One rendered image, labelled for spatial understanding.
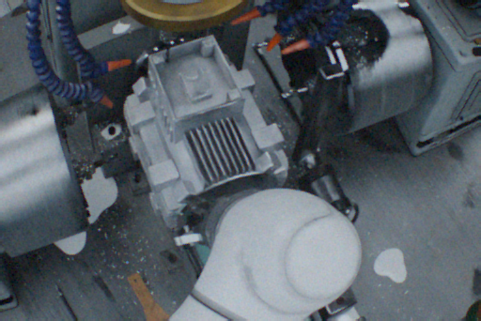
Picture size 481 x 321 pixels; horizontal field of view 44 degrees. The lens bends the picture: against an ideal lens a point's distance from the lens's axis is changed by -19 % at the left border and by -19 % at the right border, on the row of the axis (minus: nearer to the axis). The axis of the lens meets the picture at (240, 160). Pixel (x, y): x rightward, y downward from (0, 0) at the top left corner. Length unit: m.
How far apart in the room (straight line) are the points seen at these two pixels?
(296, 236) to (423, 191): 0.85
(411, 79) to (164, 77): 0.39
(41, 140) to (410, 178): 0.76
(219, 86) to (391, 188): 0.47
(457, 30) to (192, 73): 0.48
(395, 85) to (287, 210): 0.56
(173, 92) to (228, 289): 0.47
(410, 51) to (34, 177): 0.62
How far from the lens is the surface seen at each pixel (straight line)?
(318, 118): 0.97
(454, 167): 1.42
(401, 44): 1.09
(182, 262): 1.21
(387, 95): 1.09
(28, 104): 0.98
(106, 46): 1.04
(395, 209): 1.33
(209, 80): 1.02
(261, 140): 1.02
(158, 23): 0.82
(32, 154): 0.93
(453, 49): 1.12
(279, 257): 0.54
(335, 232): 0.55
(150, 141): 1.02
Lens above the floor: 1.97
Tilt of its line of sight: 64 degrees down
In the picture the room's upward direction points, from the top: 11 degrees clockwise
